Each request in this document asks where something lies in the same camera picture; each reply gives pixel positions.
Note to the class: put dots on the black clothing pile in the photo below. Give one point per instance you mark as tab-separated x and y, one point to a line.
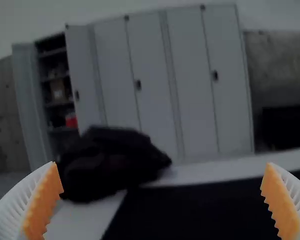
110	165

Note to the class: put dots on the cardboard box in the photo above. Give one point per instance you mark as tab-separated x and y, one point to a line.
57	91

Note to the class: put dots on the grey cupboard with shelves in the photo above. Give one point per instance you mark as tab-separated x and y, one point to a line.
25	100

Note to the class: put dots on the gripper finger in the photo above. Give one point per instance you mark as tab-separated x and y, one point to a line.
287	205
12	215

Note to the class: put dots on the red container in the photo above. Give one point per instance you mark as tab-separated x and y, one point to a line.
71	121

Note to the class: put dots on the black mat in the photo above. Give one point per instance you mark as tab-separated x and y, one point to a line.
190	215

